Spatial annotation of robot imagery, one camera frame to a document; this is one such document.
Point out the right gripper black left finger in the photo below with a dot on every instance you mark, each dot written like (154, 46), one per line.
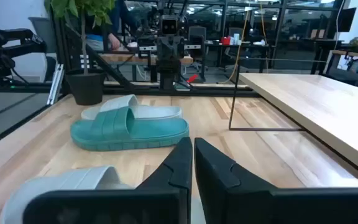
(154, 202)

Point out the black office chair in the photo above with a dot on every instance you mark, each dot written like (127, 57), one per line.
(197, 37)

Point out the silver aluminium rail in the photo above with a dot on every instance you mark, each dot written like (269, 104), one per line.
(55, 84)

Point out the grey chair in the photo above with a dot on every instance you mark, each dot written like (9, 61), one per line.
(42, 31)

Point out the black office desk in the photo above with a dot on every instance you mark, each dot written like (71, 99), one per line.
(250, 45)

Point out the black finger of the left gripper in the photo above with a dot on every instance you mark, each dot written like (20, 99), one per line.
(178, 48)
(163, 48)

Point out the green leafy plant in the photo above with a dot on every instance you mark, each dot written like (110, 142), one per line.
(98, 12)

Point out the black wall monitor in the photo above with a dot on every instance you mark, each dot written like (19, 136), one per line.
(346, 20)

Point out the black plant pot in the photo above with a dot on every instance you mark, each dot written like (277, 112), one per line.
(85, 87)

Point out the teal slide sandal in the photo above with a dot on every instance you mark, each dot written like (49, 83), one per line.
(154, 130)

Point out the wooden top desk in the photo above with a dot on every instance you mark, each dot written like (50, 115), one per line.
(353, 54)
(120, 58)

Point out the grey slide sandal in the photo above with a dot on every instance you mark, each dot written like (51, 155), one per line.
(157, 112)
(57, 183)

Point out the white cup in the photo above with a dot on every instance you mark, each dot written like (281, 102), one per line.
(236, 39)

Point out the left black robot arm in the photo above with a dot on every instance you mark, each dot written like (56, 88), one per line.
(169, 76)

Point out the red cup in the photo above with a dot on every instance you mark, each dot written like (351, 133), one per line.
(225, 40)

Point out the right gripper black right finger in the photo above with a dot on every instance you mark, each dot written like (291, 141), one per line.
(244, 202)

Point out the wooden shelf black frame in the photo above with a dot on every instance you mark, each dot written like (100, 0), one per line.
(322, 105)

